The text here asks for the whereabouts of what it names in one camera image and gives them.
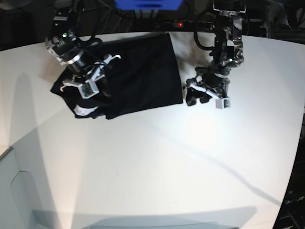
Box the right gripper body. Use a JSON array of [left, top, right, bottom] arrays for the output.
[[60, 54, 122, 92]]

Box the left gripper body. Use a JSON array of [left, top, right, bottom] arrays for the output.
[[183, 73, 230, 100]]

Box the black T-shirt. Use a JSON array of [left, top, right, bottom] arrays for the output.
[[51, 33, 183, 120]]

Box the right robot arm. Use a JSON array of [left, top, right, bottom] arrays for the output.
[[45, 0, 121, 99]]

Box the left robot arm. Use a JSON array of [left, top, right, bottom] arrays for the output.
[[184, 0, 246, 109]]

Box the black power strip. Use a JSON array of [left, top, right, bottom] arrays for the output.
[[163, 20, 213, 32]]

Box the blue plastic box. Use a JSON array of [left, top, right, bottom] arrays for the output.
[[115, 0, 183, 10]]

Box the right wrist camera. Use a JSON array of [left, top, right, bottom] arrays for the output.
[[79, 82, 100, 99]]

